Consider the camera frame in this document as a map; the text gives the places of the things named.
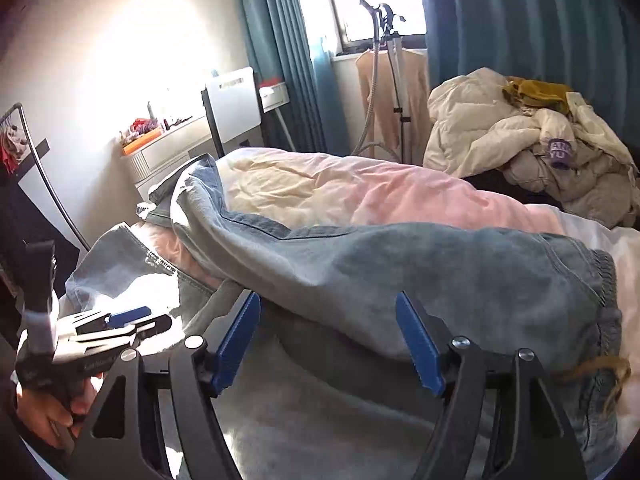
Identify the garment steamer stand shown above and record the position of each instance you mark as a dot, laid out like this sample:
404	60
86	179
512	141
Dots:
397	85

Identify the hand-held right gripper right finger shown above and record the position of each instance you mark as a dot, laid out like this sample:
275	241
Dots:
417	345

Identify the orange tray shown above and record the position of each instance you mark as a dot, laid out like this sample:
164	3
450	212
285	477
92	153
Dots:
142	142

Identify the cluster of cosmetic bottles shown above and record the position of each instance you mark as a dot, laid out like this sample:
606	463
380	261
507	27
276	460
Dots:
145	126

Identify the grey garment with purple label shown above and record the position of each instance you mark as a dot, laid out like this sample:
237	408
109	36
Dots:
560	152

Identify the mustard yellow garment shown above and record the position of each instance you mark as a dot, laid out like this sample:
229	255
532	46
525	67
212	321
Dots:
535	91

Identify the white chair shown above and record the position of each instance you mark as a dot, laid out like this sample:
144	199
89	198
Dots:
235	105

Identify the blue denim jeans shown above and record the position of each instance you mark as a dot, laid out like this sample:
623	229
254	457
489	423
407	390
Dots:
375	270

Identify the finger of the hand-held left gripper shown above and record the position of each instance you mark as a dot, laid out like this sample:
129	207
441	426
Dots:
127	316
150	325

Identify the metal clothes rack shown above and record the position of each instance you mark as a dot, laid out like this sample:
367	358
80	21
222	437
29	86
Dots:
50	180

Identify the pile of light clothes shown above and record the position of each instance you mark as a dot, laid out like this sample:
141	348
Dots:
470	120

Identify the person's left hand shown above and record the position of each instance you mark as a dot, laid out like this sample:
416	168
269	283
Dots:
45	415

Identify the dark hanging garment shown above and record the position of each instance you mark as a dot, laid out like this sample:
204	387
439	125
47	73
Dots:
30	230

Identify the narrow blue curtain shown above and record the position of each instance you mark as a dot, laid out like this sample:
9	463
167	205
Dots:
280	60

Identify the white dressing table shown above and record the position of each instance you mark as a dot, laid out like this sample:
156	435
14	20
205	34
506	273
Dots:
170	145

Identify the window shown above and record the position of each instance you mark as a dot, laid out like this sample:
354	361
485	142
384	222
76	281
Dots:
375	0

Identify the beige hanging garment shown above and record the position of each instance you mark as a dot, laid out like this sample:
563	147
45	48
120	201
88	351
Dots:
420	105

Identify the wide blue curtain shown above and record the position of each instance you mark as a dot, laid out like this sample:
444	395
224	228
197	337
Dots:
525	20

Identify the white side table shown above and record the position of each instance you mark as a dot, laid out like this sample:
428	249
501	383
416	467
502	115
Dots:
274	96

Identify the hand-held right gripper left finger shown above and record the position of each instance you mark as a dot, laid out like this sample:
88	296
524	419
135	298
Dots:
237	345

